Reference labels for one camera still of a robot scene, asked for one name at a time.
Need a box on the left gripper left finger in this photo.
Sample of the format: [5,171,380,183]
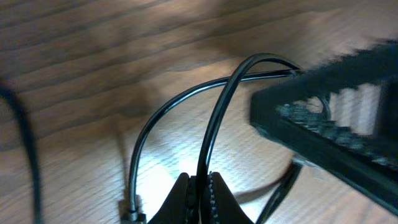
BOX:
[148,172,190,224]

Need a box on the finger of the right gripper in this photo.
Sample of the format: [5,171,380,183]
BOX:
[249,40,397,213]

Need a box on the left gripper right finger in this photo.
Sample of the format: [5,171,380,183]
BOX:
[201,172,253,224]

